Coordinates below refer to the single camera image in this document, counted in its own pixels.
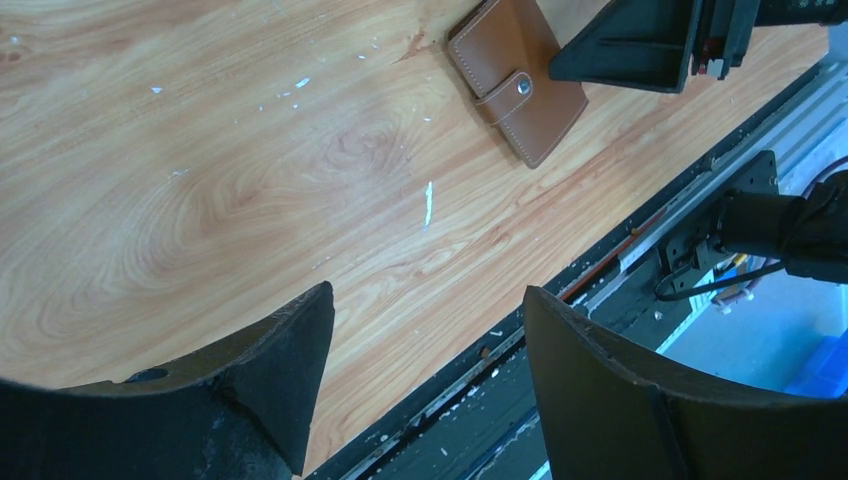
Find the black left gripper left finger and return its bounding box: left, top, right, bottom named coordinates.
left=1, top=282, right=335, bottom=479

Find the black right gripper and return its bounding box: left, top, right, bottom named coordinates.
left=548, top=0, right=847, bottom=93

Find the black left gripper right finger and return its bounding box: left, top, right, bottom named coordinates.
left=523, top=286, right=847, bottom=479

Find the blue crate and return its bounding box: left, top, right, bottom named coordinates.
left=784, top=332, right=847, bottom=398

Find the black mounting rail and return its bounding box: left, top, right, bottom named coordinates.
left=316, top=61, right=847, bottom=479

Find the brown leather card holder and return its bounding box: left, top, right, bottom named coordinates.
left=448, top=0, right=588, bottom=169

